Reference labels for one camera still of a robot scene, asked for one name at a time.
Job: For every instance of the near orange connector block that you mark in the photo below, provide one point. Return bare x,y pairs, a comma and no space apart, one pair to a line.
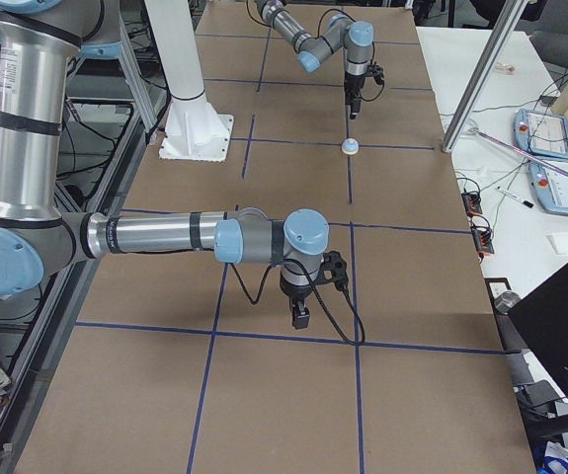
483,240

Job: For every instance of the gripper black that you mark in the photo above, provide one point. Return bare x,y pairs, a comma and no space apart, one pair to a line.
294,295
352,88

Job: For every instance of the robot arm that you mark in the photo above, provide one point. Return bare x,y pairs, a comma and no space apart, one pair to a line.
38,38
355,38

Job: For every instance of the aluminium frame post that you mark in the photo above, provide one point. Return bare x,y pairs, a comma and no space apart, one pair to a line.
504,27

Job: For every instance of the teach pendant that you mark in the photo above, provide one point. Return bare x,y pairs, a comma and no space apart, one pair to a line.
541,134
550,188

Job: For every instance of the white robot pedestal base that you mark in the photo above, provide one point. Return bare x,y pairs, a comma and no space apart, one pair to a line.
194,130

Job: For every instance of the black marker pen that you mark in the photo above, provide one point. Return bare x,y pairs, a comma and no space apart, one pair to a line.
515,197

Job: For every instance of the far teach pendant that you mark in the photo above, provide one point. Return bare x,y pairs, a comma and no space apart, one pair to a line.
541,134

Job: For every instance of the aluminium table frame rail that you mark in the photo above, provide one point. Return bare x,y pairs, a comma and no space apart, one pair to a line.
101,153

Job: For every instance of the orange connector block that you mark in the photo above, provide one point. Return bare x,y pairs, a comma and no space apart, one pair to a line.
472,203
483,240

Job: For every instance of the near teach pendant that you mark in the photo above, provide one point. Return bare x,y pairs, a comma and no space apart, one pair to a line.
550,188

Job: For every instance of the blue call bell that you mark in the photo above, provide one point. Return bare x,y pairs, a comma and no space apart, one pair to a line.
350,146

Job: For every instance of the far orange connector block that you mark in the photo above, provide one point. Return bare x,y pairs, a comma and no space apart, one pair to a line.
472,203

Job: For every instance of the metal rod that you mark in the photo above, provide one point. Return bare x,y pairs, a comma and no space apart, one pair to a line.
474,131

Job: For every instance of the silver metal cylinder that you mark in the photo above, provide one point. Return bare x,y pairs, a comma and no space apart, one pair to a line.
505,301

